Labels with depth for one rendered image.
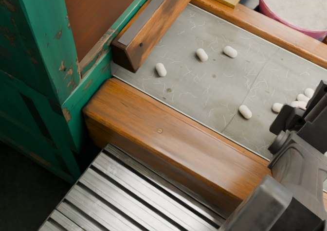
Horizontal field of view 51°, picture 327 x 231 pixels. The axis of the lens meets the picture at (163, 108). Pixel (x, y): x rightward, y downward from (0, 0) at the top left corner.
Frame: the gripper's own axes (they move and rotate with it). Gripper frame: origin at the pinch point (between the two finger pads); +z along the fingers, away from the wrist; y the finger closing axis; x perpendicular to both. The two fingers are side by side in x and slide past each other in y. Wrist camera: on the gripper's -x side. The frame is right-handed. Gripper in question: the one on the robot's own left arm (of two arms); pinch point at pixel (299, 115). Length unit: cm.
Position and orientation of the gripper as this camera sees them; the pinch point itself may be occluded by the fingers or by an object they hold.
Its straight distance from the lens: 80.1
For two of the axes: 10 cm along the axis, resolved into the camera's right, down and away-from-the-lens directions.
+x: -3.8, 8.4, 3.9
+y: -8.7, -4.7, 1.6
